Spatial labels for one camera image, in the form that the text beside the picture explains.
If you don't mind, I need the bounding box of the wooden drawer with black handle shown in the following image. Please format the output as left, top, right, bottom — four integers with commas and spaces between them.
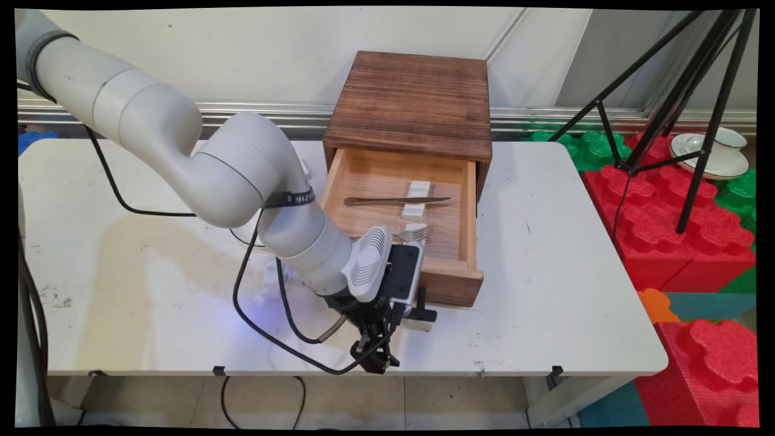
319, 147, 486, 333

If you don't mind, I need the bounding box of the white cutlery rest under knife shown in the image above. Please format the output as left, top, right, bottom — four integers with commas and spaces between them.
401, 180, 432, 220

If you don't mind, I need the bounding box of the blue object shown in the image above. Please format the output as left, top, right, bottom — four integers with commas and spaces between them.
18, 130, 60, 156

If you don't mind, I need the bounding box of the black tripod stand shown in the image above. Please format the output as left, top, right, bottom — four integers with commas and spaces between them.
548, 9, 759, 236

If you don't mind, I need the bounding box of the metal wall rail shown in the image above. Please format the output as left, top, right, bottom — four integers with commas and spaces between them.
18, 99, 757, 137

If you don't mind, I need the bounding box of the white saucer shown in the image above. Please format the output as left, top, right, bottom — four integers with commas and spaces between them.
669, 133, 750, 181

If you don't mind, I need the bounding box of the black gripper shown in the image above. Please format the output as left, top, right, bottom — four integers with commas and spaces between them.
324, 289, 401, 375

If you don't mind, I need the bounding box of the dark wooden drawer cabinet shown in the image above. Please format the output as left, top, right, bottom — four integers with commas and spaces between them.
323, 51, 493, 202

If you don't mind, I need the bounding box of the white cup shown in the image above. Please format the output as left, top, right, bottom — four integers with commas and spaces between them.
714, 127, 749, 152

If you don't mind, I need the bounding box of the black cable under table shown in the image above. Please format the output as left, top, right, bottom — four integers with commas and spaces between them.
220, 375, 306, 431

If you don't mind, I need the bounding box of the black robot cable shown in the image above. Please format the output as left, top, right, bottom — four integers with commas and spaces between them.
18, 124, 401, 424

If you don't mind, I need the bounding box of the metal table knife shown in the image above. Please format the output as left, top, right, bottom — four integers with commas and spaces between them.
344, 196, 452, 208

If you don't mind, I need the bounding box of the large red foam block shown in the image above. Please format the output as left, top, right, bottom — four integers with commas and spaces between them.
581, 130, 756, 293

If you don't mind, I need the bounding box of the blue foam mat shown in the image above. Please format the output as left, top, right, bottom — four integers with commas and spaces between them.
577, 381, 652, 428

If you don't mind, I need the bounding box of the green foam block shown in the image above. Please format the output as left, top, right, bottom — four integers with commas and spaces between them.
522, 130, 633, 173
714, 170, 757, 234

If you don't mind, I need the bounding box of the white table leg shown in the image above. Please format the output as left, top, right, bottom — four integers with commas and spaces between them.
524, 375, 634, 428

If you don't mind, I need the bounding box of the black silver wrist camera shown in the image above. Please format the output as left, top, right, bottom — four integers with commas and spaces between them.
383, 241, 426, 317

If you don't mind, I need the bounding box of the orange foam piece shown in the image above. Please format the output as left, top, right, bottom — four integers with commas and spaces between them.
637, 288, 682, 325

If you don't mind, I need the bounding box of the teal foam mat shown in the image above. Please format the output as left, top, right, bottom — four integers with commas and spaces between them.
666, 292, 757, 322

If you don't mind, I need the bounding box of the metal fork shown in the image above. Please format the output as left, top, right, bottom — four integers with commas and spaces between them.
391, 225, 437, 243

